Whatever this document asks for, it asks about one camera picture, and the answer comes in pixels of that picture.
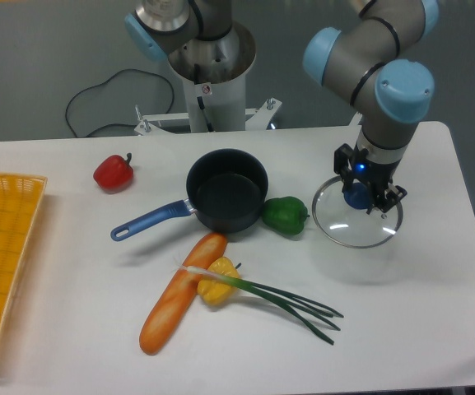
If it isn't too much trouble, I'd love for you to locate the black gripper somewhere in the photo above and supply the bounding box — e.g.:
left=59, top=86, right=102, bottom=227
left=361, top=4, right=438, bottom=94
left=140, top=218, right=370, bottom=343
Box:
left=333, top=144, right=407, bottom=214

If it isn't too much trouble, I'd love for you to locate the glass lid blue knob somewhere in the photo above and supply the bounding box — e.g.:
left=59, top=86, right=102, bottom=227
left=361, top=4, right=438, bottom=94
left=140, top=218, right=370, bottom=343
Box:
left=311, top=176, right=403, bottom=249

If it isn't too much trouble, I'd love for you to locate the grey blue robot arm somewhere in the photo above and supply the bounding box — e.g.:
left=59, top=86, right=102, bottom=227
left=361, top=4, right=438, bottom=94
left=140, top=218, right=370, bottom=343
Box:
left=124, top=1, right=439, bottom=212

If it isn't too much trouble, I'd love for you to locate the green bell pepper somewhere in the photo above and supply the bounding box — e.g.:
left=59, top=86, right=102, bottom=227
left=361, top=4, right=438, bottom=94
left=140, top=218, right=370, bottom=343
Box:
left=261, top=196, right=310, bottom=236

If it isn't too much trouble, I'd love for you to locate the green spring onion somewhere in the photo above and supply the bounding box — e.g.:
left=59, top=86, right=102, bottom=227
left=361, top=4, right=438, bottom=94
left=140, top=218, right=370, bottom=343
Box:
left=180, top=265, right=343, bottom=346

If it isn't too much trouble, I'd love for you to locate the yellow bell pepper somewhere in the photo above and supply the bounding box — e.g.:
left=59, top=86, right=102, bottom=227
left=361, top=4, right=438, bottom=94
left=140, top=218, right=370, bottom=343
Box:
left=197, top=257, right=240, bottom=306

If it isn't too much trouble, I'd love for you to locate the orange baguette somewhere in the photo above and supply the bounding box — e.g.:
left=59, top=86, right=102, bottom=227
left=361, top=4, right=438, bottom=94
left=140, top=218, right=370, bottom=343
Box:
left=138, top=233, right=227, bottom=356

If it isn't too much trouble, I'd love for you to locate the red bell pepper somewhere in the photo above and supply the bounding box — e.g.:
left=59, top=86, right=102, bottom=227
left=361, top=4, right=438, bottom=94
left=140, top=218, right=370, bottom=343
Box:
left=93, top=152, right=134, bottom=193

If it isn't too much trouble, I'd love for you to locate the black saucepan blue handle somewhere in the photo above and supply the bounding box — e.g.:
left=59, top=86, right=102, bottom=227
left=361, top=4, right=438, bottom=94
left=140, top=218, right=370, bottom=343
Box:
left=110, top=148, right=269, bottom=242

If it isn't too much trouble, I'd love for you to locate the black cable on pedestal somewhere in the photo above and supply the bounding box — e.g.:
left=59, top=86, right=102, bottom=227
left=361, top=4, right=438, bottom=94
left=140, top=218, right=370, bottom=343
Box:
left=193, top=63, right=216, bottom=132

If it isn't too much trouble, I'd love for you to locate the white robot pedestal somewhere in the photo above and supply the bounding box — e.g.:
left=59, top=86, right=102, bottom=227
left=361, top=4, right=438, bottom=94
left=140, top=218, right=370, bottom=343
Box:
left=133, top=20, right=283, bottom=136

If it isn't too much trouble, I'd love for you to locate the black floor cable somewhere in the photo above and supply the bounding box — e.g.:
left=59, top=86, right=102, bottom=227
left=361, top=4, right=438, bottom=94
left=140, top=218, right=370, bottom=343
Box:
left=64, top=67, right=175, bottom=138

